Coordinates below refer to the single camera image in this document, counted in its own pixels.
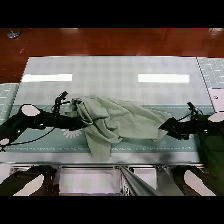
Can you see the silver frame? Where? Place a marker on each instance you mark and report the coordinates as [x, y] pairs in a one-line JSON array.
[[140, 181]]

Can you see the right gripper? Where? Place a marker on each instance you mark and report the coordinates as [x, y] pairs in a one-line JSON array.
[[175, 128]]

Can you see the pale green shirt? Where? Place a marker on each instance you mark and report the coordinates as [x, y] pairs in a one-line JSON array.
[[120, 125]]

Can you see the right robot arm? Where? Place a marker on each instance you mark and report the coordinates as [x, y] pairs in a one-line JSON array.
[[210, 128]]

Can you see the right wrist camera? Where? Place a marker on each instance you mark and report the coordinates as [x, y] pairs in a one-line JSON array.
[[193, 109]]

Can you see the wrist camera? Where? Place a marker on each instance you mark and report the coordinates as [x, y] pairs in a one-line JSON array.
[[193, 109], [60, 100]]

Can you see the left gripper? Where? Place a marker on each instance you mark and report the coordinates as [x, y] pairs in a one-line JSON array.
[[75, 122]]

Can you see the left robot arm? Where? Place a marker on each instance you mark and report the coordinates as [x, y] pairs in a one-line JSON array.
[[20, 121]]

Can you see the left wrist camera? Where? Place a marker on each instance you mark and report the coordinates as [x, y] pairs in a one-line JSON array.
[[60, 100]]

